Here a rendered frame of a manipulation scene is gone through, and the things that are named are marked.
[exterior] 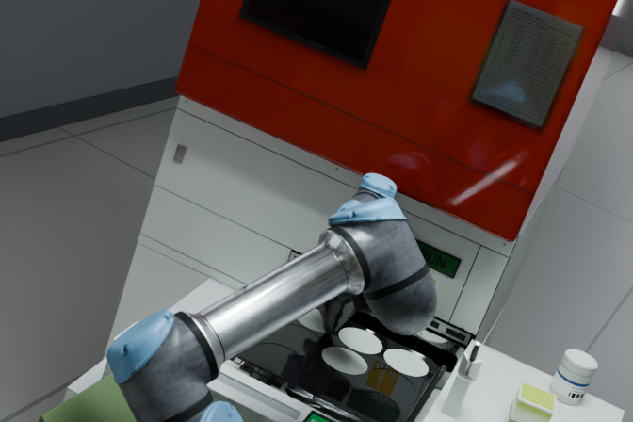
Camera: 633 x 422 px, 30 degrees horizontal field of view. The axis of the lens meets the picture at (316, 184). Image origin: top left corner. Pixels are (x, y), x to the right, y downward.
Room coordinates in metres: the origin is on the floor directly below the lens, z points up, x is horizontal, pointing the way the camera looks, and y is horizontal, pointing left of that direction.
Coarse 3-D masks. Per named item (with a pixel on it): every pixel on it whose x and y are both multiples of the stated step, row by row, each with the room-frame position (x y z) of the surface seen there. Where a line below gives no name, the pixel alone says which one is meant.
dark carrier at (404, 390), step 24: (288, 336) 2.17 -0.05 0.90; (312, 336) 2.21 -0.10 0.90; (336, 336) 2.24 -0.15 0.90; (264, 360) 2.05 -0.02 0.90; (288, 360) 2.08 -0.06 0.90; (312, 360) 2.11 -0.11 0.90; (384, 360) 2.21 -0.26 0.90; (432, 360) 2.28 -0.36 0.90; (312, 384) 2.02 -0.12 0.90; (336, 384) 2.05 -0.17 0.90; (360, 384) 2.08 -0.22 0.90; (384, 384) 2.11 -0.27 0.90; (408, 384) 2.15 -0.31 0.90; (360, 408) 2.00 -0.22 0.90; (384, 408) 2.03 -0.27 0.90; (408, 408) 2.05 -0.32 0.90
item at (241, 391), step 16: (224, 368) 1.87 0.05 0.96; (208, 384) 1.80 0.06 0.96; (224, 384) 1.82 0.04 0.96; (240, 384) 1.84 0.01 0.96; (256, 384) 1.85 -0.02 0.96; (224, 400) 1.78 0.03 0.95; (240, 400) 1.78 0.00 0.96; (256, 400) 1.80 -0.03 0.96; (272, 400) 1.83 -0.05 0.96; (288, 400) 1.84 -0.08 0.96; (256, 416) 1.77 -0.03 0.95; (272, 416) 1.77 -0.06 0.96; (288, 416) 1.79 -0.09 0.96; (304, 416) 1.80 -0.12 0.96
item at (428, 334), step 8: (416, 336) 2.33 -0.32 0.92; (424, 336) 2.33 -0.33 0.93; (432, 336) 2.32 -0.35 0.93; (440, 336) 2.32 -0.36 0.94; (432, 344) 2.32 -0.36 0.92; (440, 344) 2.32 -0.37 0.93; (448, 344) 2.31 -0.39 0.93; (456, 344) 2.31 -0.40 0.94; (456, 352) 2.31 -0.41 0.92; (448, 376) 2.31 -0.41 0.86
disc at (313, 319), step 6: (312, 312) 2.31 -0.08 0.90; (318, 312) 2.32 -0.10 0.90; (300, 318) 2.26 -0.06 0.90; (306, 318) 2.27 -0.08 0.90; (312, 318) 2.28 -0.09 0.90; (318, 318) 2.29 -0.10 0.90; (306, 324) 2.25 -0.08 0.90; (312, 324) 2.25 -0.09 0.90; (318, 324) 2.27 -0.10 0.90; (318, 330) 2.24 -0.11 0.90; (324, 330) 2.25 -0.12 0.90; (336, 330) 2.27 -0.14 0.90
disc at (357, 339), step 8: (344, 328) 2.29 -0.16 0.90; (352, 328) 2.30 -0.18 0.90; (344, 336) 2.25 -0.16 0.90; (352, 336) 2.26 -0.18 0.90; (360, 336) 2.28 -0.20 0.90; (368, 336) 2.29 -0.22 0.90; (352, 344) 2.23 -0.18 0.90; (360, 344) 2.24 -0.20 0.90; (368, 344) 2.26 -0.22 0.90; (376, 344) 2.27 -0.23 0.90; (368, 352) 2.22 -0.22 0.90; (376, 352) 2.23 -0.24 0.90
